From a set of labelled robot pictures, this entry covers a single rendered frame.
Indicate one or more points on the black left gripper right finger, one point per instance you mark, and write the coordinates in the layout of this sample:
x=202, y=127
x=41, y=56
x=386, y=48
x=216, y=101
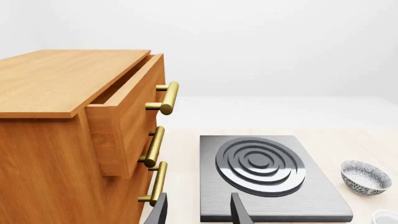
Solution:
x=238, y=212

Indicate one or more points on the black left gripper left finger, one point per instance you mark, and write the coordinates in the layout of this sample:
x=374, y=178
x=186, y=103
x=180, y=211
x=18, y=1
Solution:
x=159, y=211

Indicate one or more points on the flat black stove plate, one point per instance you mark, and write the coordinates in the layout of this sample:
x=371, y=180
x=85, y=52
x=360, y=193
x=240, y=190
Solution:
x=264, y=177

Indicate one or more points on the black patterned bowl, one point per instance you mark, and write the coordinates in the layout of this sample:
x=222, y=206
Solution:
x=365, y=178

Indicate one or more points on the open wooden drawer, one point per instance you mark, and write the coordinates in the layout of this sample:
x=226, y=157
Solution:
x=130, y=121

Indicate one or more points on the wooden cabinet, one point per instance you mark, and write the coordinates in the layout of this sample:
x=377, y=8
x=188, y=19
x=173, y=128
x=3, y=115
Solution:
x=46, y=140

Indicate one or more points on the white ramekin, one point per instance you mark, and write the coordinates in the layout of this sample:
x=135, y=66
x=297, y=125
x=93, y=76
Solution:
x=385, y=217

